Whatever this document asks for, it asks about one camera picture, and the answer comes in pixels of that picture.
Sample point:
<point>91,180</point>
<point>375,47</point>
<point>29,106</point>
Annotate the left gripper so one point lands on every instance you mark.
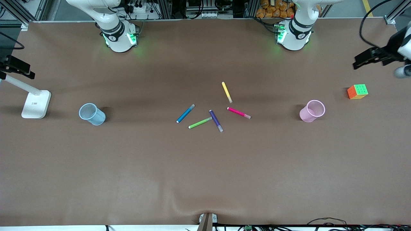
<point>389,50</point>

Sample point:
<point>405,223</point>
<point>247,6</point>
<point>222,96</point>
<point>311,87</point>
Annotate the pink marker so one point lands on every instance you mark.
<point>237,112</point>

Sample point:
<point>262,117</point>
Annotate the blue marker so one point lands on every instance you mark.
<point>185,113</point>

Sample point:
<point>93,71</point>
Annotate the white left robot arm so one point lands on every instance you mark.
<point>295,32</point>

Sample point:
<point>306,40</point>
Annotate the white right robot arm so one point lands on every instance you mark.
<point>115,35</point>

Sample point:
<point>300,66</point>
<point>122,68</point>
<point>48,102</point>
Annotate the white lamp stand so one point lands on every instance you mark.
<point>35,106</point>

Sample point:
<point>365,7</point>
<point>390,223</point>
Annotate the colourful puzzle cube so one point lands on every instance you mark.
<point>358,92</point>

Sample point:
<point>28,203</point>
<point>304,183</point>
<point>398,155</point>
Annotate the pink mesh cup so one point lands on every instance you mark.
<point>310,114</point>

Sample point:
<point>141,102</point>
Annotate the light blue mesh cup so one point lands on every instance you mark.
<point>93,115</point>

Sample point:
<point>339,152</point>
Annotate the orange bumpy objects pile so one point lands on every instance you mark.
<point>273,9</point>

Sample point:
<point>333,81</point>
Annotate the yellow marker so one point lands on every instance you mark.
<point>226,91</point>

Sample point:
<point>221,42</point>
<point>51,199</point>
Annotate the purple marker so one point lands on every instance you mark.
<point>215,120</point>

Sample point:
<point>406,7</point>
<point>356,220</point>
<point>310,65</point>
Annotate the green marker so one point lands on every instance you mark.
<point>199,123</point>

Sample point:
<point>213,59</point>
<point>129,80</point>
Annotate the metal table edge clamp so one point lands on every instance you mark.
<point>207,221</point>

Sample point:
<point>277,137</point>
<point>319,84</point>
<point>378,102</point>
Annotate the aluminium frame profile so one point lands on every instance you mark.
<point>396,11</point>
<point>22,12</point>

